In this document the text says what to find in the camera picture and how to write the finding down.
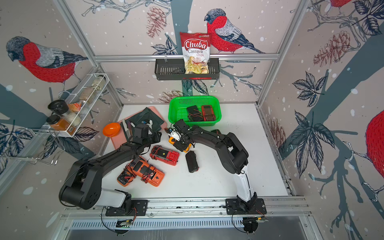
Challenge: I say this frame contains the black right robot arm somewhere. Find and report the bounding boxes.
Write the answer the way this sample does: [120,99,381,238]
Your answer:
[165,120,258,212]

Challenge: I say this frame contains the black wall-mounted basket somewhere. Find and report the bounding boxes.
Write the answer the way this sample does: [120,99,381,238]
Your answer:
[154,57,220,81]

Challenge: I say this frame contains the red slim multimeter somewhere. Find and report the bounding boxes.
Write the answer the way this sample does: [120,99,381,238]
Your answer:
[202,105,216,122]

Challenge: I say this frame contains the large orange multimeter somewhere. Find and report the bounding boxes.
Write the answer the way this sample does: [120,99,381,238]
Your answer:
[129,157,165,187]

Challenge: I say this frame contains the small orange-black multimeter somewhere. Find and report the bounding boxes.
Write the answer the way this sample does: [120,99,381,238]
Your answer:
[117,168,136,187]

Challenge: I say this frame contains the green plastic basket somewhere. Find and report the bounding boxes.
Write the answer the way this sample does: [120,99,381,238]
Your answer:
[168,96,222,127]

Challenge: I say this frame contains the white wire spice rack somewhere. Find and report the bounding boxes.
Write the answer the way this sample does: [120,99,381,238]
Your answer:
[31,73,110,138]

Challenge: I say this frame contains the pink cutting board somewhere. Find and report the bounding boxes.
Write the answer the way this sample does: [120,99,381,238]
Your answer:
[110,106,168,150]

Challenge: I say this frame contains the yellow multimeter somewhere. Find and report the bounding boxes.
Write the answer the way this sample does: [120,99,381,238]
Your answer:
[169,137,193,153]

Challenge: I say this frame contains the small black multimeter with leads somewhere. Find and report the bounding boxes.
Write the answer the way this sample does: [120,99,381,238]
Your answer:
[211,129,221,134]

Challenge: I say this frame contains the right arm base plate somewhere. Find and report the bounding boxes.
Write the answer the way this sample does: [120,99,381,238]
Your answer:
[225,198,267,215]

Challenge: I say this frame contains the green-black multimeter with leads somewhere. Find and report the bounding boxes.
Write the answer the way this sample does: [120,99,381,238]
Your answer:
[187,106,204,122]

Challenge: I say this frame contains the Chuba cassava chips bag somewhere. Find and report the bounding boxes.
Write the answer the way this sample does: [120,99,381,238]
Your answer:
[180,33,211,74]

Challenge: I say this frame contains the black rectangular case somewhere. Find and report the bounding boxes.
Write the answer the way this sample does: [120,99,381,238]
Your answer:
[186,151,199,173]

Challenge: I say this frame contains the black-lid spice jar rear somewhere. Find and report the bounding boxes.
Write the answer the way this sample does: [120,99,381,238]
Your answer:
[48,100,70,116]

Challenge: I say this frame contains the black-lid spice jar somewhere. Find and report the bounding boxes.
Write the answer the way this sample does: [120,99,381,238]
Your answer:
[47,115,70,131]
[48,100,70,116]

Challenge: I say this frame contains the black-lid spice jar front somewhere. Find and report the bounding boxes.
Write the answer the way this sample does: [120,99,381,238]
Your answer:
[47,115,70,131]

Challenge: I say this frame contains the knife on cutting board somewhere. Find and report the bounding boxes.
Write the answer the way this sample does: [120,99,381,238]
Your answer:
[122,120,132,142]

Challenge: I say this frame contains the orange plastic bowl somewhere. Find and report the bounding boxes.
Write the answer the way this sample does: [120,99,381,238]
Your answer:
[103,123,121,138]

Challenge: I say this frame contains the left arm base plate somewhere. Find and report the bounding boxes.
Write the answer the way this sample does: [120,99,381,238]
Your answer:
[106,199,149,217]

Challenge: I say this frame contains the dark green cloth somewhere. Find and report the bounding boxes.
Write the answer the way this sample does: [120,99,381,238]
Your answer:
[124,107,167,132]

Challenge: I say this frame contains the red multimeter with leads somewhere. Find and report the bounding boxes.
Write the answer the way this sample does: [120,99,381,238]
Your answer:
[150,146,180,166]

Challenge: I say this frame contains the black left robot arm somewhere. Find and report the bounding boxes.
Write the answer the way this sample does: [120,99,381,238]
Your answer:
[59,124,162,210]

